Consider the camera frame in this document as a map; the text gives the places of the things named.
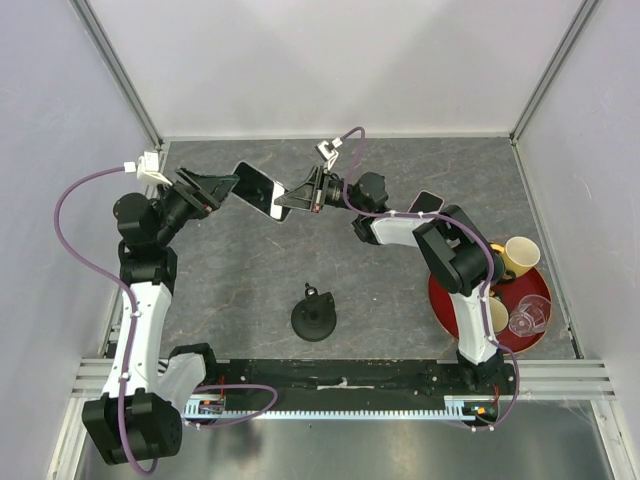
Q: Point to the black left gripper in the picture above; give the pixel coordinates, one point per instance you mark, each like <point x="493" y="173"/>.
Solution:
<point x="205" y="193"/>

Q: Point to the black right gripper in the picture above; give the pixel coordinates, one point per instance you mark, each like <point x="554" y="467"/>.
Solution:
<point x="302" y="196"/>

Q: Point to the black phone clear case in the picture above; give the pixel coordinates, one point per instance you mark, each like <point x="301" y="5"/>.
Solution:
<point x="259" y="191"/>

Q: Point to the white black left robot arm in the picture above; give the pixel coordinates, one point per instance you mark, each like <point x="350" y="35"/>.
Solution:
<point x="139" y="413"/>

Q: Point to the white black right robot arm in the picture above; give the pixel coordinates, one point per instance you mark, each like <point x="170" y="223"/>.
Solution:
<point x="458" y="257"/>

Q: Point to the black phone pink case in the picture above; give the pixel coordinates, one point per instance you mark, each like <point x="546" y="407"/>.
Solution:
<point x="426" y="202"/>

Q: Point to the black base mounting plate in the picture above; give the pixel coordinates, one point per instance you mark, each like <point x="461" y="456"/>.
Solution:
<point x="429" y="377"/>

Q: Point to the beige paper cup upper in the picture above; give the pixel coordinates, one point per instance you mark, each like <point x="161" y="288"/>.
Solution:
<point x="520" y="255"/>

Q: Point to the beige paper cup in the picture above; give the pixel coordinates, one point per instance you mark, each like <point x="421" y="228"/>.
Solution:
<point x="520" y="255"/>
<point x="499" y="315"/>

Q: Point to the beige paper cup lower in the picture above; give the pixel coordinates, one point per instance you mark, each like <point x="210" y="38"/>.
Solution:
<point x="499" y="315"/>

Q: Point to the red round tray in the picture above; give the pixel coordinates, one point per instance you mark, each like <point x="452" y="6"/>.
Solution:
<point x="468" y="318"/>

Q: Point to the clear plastic cup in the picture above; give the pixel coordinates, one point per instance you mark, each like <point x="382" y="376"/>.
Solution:
<point x="531" y="316"/>

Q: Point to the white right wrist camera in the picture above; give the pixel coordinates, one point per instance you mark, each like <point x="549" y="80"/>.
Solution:
<point x="328" y="151"/>

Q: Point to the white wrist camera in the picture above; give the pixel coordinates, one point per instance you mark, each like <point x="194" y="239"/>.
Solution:
<point x="147" y="169"/>
<point x="328" y="151"/>

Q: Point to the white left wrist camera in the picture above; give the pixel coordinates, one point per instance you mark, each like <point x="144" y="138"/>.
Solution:
<point x="147" y="169"/>

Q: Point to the black round base mount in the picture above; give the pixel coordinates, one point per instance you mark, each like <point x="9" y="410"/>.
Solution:
<point x="314" y="318"/>

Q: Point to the left aluminium frame post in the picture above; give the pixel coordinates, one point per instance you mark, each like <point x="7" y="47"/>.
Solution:
<point x="106" y="50"/>

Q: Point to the aluminium frame post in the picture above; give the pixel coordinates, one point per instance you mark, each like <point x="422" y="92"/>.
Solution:
<point x="106" y="50"/>
<point x="568" y="41"/>

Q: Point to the grey slotted cable duct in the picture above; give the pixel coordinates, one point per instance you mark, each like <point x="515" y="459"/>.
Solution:
<point x="336" y="404"/>

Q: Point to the right aluminium frame post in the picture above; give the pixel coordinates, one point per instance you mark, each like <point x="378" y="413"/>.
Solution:
<point x="568" y="41"/>

